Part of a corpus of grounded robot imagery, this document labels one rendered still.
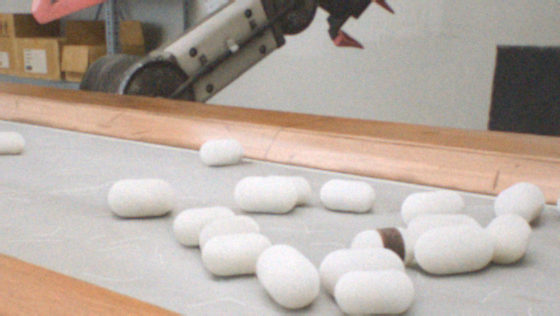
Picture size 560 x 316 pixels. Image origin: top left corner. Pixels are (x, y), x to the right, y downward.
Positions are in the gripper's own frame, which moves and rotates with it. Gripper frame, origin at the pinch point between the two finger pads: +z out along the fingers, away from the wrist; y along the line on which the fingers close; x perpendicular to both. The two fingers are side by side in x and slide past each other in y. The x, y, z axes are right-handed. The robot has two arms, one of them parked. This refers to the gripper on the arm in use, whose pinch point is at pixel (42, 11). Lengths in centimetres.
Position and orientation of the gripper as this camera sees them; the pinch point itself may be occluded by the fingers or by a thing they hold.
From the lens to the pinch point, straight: 73.4
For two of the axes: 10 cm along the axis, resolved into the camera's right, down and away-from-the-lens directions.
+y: 7.7, 1.7, -6.2
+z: -5.0, 7.7, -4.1
